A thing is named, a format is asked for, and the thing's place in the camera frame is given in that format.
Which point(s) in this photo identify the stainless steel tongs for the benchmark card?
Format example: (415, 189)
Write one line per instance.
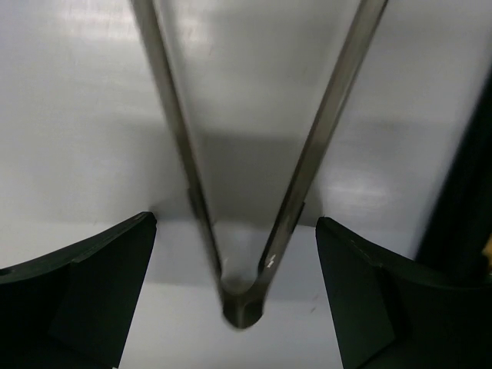
(244, 309)

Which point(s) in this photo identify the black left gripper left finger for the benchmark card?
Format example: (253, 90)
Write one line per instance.
(73, 308)

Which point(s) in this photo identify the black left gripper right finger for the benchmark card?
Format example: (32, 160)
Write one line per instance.
(391, 312)

